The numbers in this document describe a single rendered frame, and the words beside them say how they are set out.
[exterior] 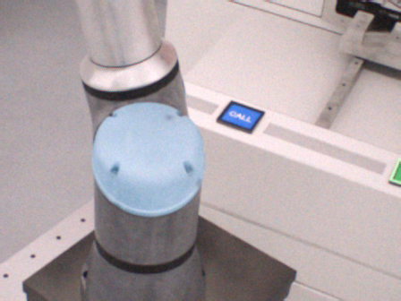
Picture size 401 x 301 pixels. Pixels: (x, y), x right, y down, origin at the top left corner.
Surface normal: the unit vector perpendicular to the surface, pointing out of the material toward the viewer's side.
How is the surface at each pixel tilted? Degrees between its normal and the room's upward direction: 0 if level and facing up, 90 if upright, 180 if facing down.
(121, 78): 47
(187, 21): 90
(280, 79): 0
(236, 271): 2
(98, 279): 72
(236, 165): 90
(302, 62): 0
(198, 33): 90
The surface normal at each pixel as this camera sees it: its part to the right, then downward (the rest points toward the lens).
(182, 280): 0.68, 0.22
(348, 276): -0.42, 0.54
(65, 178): 0.09, -0.77
